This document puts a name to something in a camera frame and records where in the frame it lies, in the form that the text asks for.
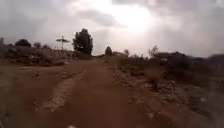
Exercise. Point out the red dirt road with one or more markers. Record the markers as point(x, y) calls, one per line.
point(96, 100)

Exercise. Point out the mast with flat top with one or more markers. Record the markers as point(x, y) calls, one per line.
point(62, 40)

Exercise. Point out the thin pale tree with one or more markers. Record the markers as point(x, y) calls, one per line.
point(153, 51)

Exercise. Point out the row of dark bushes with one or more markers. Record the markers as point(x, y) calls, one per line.
point(22, 43)
point(180, 61)

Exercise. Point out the earth bank with scrub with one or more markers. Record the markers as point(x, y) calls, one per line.
point(36, 59)

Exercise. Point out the tall dark tree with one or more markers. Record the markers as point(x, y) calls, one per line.
point(82, 41)

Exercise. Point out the small dark tree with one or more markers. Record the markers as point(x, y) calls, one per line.
point(108, 51)

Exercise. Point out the dry scrub verge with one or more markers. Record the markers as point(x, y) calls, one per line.
point(173, 90)

